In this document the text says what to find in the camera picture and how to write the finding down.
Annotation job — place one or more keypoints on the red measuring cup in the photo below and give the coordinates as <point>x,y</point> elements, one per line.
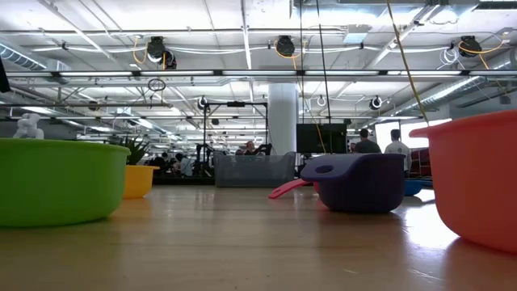
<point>288,188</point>

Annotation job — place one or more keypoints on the purple measuring cup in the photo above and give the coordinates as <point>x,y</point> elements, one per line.
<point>363,186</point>

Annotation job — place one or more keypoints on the yellow measuring cup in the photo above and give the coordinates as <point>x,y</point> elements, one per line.
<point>137,182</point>

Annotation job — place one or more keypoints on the blue measuring cup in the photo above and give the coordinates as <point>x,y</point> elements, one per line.
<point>412,188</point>

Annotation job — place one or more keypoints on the green measuring cup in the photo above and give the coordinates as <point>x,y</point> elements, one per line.
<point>56,182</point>

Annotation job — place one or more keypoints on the orange measuring cup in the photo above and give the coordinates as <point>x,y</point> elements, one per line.
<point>476,178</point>

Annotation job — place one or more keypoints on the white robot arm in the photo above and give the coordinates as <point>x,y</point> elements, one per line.
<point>28,127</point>

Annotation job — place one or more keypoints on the grey translucent basket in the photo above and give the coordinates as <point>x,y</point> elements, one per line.
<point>254,171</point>

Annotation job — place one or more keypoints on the person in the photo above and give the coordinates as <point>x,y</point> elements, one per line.
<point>366,146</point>
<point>398,149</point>
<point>250,148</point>

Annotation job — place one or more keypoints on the white round column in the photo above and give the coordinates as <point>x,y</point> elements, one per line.
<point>282,121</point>

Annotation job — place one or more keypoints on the black monitor screen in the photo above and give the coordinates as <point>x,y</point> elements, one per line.
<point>311,137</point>

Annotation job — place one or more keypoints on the small black ceiling reel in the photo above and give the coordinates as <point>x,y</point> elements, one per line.
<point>376,102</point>
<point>202,103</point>

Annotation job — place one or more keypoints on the long ceiling light bar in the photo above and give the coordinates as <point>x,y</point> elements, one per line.
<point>177,73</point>

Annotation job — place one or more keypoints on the green succulent plant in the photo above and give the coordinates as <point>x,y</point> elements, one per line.
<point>135,151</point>

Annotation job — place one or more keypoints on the black camera rig frame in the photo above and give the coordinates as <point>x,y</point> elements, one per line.
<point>236,104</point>

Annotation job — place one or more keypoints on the black aluminium table frame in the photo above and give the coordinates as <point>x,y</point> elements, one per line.
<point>182,180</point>

